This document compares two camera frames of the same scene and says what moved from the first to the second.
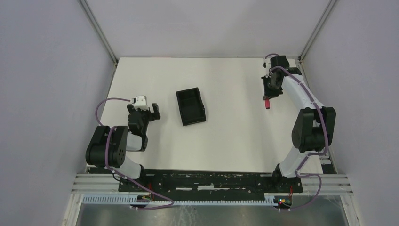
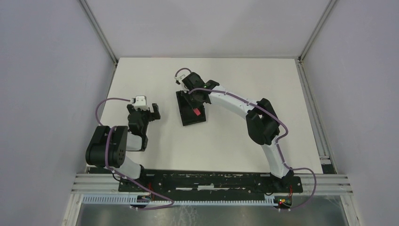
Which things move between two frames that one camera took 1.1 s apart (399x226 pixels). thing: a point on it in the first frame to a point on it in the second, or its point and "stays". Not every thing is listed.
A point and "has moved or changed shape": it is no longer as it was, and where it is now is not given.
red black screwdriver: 267,101 has moved or changed shape
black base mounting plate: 212,182 stays
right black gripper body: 270,89 to 194,100
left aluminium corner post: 94,22 stays
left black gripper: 155,115 stays
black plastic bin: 190,106 stays
